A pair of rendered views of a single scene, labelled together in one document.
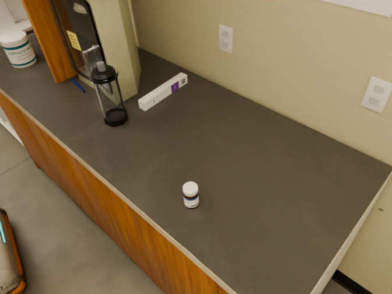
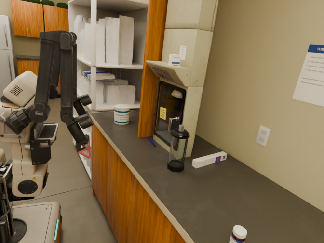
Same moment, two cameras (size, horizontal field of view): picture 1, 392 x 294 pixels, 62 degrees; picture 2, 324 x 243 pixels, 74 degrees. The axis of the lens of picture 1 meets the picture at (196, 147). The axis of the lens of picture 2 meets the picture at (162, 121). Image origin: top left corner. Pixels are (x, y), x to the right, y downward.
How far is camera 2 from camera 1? 31 cm
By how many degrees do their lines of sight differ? 27
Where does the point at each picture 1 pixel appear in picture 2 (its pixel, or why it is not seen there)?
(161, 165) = (208, 208)
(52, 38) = (148, 110)
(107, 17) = (192, 102)
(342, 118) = not seen: outside the picture
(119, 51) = (191, 125)
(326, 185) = not seen: outside the picture
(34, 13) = (145, 93)
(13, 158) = (79, 183)
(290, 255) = not seen: outside the picture
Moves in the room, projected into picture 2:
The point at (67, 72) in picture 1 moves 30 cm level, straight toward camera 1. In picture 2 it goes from (147, 132) to (153, 151)
